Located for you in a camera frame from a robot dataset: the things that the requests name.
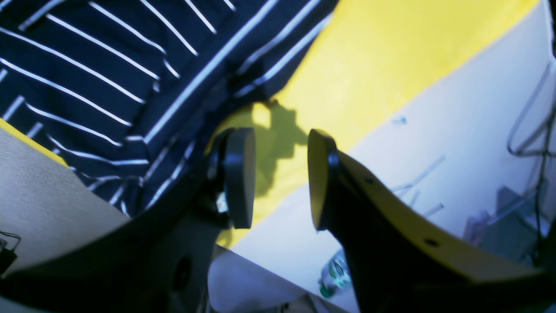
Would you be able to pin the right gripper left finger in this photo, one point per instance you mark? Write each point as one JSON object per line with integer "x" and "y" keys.
{"x": 159, "y": 261}

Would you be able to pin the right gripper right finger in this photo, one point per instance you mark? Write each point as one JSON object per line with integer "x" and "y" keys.
{"x": 400, "y": 262}

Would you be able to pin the green plastic bottle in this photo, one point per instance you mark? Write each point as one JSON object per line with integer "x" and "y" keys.
{"x": 335, "y": 276}

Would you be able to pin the navy white striped T-shirt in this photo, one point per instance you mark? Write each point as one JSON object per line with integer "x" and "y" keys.
{"x": 129, "y": 92}

